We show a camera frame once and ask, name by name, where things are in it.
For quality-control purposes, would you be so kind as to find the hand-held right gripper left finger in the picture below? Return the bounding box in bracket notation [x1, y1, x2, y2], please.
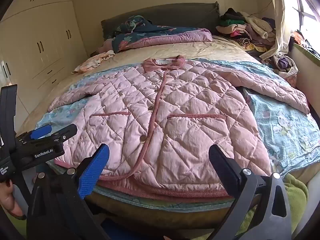
[26, 143, 110, 240]

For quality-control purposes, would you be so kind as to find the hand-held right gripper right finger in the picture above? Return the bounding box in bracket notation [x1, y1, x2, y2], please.
[208, 144, 292, 240]

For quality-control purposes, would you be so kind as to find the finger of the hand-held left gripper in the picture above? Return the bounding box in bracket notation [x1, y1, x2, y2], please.
[16, 124, 78, 145]
[29, 126, 52, 140]

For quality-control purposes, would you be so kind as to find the pink quilted jacket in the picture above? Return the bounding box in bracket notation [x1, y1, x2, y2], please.
[47, 57, 310, 197]

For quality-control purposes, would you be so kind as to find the basket of clothes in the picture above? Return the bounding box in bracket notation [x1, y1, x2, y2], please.
[271, 54, 299, 78]

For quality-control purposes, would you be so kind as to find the pile of clothes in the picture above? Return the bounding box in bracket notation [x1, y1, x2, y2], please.
[216, 7, 278, 53]

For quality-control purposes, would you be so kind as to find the person's left hand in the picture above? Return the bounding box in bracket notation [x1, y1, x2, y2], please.
[0, 180, 27, 218]

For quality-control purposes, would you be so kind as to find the light blue cartoon blanket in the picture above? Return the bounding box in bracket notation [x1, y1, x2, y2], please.
[35, 59, 320, 205]

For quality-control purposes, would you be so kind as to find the green cloth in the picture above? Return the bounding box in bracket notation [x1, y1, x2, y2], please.
[240, 172, 309, 240]

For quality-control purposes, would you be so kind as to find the small floral cloth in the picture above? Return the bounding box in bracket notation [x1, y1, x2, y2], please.
[71, 50, 116, 74]

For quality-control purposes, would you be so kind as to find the cream wardrobe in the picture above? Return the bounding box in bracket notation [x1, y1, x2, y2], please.
[0, 0, 88, 120]

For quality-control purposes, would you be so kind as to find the pink cloth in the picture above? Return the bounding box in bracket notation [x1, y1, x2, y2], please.
[99, 39, 115, 53]

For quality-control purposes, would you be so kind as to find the bed with beige sheet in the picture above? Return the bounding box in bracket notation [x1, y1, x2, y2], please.
[15, 34, 320, 230]

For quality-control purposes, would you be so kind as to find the dark floral quilt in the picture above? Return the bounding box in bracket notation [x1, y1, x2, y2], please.
[100, 15, 213, 53]

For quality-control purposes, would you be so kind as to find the cream curtain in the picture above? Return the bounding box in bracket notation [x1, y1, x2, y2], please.
[259, 0, 293, 60]

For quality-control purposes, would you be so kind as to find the grey padded headboard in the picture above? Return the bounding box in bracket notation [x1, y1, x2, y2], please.
[101, 2, 221, 39]

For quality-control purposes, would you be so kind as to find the window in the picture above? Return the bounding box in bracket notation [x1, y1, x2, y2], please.
[287, 0, 320, 38]

